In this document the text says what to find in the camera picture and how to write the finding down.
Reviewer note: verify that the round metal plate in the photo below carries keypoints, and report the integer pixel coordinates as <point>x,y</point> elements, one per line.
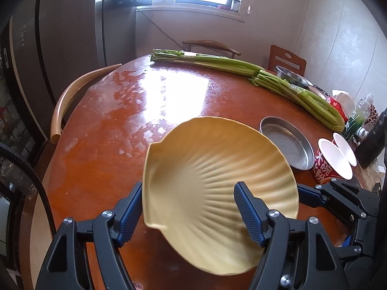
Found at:
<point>287,145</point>

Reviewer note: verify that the long celery bunch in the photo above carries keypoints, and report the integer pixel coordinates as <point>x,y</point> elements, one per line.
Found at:
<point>211,62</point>

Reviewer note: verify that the yellow shell-shaped plate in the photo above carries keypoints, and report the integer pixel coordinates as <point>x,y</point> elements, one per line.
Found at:
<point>196,169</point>

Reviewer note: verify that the steel bowl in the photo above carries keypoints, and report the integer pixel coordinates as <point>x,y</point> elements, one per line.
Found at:
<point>290,78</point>

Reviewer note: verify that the clear bottle with green label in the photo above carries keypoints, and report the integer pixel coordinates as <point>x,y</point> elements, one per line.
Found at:
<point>356,117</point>

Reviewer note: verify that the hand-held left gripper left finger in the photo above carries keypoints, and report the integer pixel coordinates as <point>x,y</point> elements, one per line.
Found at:
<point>130,214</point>

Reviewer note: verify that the thick celery bunch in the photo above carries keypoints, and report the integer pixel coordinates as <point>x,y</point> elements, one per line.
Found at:
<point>302,96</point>

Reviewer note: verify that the red instant noodle bowl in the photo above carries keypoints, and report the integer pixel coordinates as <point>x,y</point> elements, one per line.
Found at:
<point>334,157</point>

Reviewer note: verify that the black thermos flask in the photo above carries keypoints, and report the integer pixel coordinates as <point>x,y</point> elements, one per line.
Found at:
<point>373,145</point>

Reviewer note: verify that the red dotted packet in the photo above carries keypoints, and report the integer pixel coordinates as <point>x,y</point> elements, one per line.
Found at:
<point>373,113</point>

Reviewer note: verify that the white disposable bowl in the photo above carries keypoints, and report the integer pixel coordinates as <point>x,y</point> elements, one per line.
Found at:
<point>344,146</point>

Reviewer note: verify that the white plastic bag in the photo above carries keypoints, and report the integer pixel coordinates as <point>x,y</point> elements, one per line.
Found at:
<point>344,98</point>

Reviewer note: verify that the white window sill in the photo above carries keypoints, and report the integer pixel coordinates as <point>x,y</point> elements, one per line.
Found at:
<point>193,11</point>

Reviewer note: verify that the white enamel bowl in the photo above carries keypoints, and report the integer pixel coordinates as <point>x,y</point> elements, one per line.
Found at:
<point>320,90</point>

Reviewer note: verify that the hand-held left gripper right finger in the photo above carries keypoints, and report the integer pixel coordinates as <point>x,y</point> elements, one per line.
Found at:
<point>246,208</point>

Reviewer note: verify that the dark refrigerator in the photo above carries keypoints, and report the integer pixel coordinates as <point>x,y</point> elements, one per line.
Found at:
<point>69,36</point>

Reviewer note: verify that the reddish chair with cutout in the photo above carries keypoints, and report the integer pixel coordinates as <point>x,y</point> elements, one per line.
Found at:
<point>284,62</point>

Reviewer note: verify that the small white capped bottle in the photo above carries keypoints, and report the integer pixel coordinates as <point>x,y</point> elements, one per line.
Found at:
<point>360,132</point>

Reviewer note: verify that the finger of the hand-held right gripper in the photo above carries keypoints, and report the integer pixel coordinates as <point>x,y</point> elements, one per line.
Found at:
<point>311,196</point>
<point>362,235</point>

